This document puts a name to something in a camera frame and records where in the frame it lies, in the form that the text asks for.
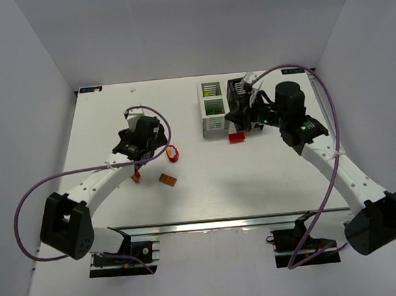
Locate red flower lego piece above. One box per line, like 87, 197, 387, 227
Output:
166, 145, 179, 163

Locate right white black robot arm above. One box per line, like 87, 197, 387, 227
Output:
225, 81, 396, 256

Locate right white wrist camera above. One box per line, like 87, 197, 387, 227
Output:
240, 71, 262, 107

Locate white slotted container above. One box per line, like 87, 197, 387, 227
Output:
196, 81, 230, 139

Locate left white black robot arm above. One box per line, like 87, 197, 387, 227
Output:
40, 116, 168, 260

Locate black slotted container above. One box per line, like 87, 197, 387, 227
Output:
225, 75, 269, 135

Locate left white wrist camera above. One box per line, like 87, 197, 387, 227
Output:
123, 107, 144, 131

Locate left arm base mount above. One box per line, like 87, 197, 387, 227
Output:
89, 237, 160, 278

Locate orange flat lego brick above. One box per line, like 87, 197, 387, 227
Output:
159, 174, 177, 187

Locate red lego brick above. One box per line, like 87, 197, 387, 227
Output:
228, 132, 246, 144

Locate small red lego piece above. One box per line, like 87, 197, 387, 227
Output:
131, 171, 141, 184

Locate right blue table label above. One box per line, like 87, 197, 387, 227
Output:
280, 68, 305, 75

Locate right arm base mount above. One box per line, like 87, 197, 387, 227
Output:
265, 224, 341, 270

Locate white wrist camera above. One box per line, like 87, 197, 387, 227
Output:
123, 107, 144, 131
240, 71, 262, 107

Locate aluminium table rail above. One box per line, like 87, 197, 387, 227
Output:
48, 205, 375, 245

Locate blue table label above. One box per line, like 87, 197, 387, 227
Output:
280, 68, 305, 75
78, 85, 103, 94

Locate left blue table label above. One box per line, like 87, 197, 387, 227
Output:
78, 85, 103, 94

